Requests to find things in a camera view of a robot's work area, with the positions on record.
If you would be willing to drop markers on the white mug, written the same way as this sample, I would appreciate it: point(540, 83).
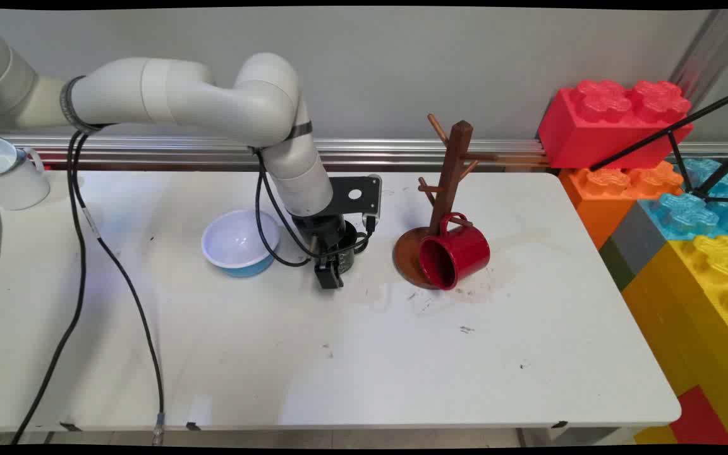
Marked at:
point(19, 186)

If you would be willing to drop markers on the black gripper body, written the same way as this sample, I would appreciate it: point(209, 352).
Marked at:
point(332, 237)

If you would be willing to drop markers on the brown wooden mug tree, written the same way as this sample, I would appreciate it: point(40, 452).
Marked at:
point(452, 170)

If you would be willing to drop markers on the orange studded building block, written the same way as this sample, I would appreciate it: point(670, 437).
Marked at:
point(598, 202)

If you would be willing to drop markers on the red flat building block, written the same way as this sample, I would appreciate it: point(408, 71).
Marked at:
point(699, 417)

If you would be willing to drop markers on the white bowl with blue base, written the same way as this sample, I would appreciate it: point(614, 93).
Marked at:
point(237, 240)

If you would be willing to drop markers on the yellow studded building block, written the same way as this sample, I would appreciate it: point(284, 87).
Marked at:
point(705, 303)

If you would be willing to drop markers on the red studded building block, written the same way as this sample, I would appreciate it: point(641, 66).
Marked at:
point(591, 133)

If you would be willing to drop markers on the red speckled enamel mug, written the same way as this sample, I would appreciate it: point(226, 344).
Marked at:
point(465, 253)

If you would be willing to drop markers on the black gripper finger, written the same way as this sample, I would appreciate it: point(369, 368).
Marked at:
point(349, 259)
point(328, 277)

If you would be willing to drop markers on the slanted aluminium post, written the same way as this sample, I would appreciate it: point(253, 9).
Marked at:
point(711, 50)

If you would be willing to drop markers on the blue studded building block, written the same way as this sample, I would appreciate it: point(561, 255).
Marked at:
point(686, 218)

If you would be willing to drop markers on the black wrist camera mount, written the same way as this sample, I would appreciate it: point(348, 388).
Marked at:
point(364, 202)

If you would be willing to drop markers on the grey building block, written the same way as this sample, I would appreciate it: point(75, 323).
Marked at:
point(636, 240)

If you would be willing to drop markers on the black tape piece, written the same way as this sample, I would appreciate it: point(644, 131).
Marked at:
point(560, 424)
point(193, 425)
point(71, 426)

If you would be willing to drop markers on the dark green building block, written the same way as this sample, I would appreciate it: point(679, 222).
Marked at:
point(617, 265)

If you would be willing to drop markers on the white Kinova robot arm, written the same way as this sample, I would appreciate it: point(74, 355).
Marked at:
point(149, 95)

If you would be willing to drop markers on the horizontal aluminium rail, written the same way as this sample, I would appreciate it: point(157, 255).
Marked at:
point(149, 151)

